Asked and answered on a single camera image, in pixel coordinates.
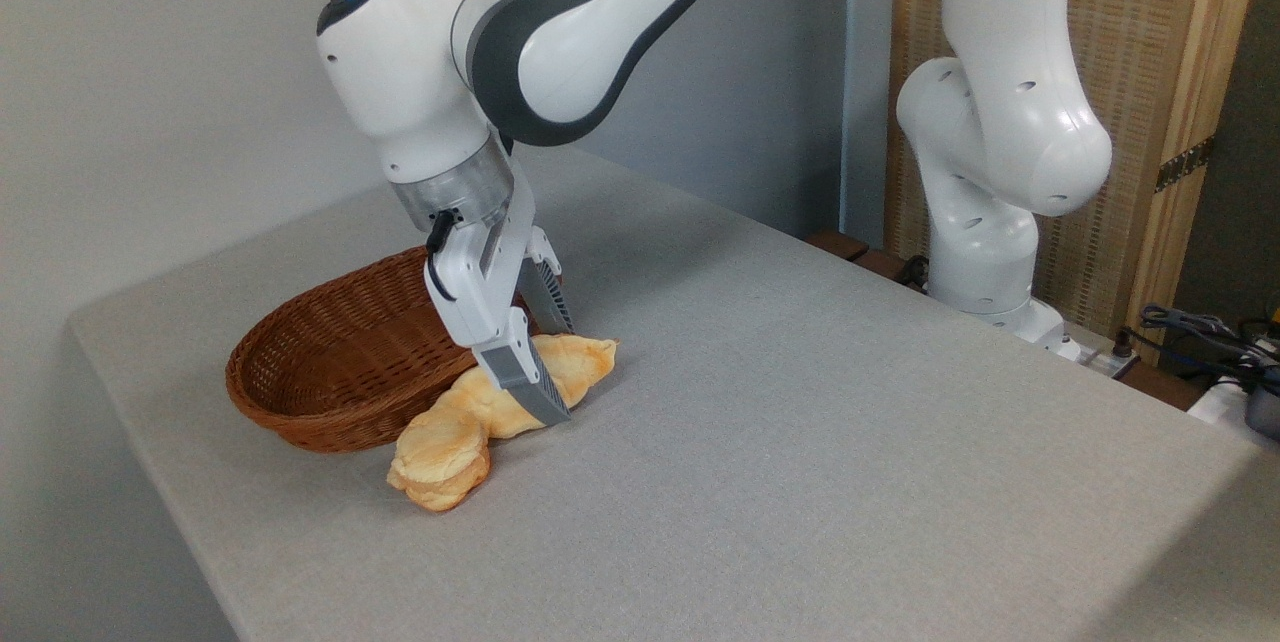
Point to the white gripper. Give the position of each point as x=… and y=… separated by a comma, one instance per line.
x=480, y=282

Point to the long braided bread loaf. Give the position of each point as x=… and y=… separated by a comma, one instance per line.
x=580, y=362

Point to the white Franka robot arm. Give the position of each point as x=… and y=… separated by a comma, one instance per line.
x=1000, y=132

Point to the round bread bun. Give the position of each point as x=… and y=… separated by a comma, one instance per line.
x=440, y=457

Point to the brown wicker basket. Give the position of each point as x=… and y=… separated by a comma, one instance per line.
x=330, y=362

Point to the brown wooden base board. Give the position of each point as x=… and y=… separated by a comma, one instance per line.
x=850, y=250

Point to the black metal screen hinge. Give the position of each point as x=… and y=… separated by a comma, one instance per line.
x=1185, y=164

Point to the woven wooden folding screen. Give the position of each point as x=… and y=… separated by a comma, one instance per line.
x=1150, y=52

